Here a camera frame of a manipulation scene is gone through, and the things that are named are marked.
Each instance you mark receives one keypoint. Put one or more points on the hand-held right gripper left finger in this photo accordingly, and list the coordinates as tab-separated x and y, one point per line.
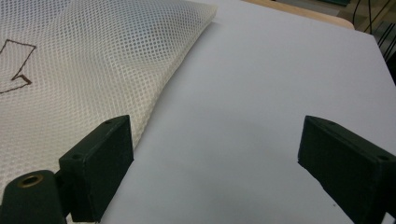
99	168

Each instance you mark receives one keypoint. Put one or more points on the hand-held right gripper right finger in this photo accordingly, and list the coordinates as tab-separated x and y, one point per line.
345	165

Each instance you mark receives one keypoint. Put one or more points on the white mesh laundry bag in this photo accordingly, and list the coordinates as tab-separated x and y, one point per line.
93	62

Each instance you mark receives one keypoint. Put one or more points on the light wooden board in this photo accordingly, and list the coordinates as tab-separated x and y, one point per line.
311	13

